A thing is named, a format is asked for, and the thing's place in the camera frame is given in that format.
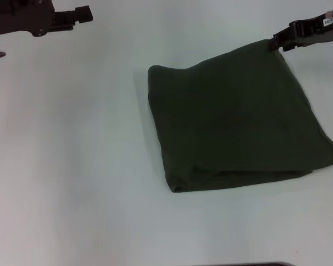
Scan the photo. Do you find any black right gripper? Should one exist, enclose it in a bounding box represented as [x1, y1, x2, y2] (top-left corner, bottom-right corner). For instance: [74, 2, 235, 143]
[267, 13, 333, 53]

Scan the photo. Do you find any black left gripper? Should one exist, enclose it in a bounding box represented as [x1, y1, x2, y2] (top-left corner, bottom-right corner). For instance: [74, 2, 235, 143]
[0, 0, 94, 38]

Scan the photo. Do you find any dark green FREE! t-shirt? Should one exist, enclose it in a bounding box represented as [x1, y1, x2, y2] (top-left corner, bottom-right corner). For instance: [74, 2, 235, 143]
[147, 39, 333, 194]

